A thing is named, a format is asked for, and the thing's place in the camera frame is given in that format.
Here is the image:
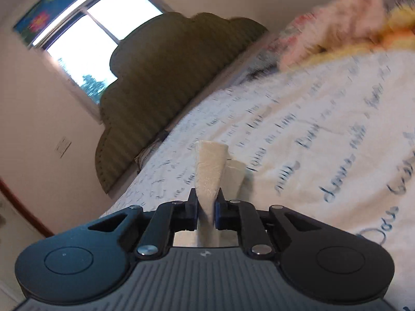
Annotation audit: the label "floral window valance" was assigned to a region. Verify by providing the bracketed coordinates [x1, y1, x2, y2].
[13, 0, 77, 46]

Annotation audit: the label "colourful floral blanket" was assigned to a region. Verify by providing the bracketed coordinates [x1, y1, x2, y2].
[233, 7, 321, 86]

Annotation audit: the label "green upholstered headboard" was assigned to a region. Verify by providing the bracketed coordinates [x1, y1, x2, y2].
[95, 12, 267, 193]

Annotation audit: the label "window with white frame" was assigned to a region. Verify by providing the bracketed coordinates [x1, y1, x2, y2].
[30, 0, 172, 120]

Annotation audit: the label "white script-print bedspread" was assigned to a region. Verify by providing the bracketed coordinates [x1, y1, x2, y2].
[112, 50, 414, 310]

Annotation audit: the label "striped pillow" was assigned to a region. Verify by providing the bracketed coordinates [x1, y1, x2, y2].
[134, 130, 170, 173]

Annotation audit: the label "pink yellow plush blanket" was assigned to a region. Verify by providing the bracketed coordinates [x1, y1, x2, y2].
[275, 0, 414, 71]

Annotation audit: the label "white wall socket plate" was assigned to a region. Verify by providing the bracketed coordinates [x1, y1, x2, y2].
[55, 136, 72, 158]

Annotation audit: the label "cream fleece pants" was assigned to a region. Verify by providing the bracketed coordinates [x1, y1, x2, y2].
[173, 140, 246, 248]

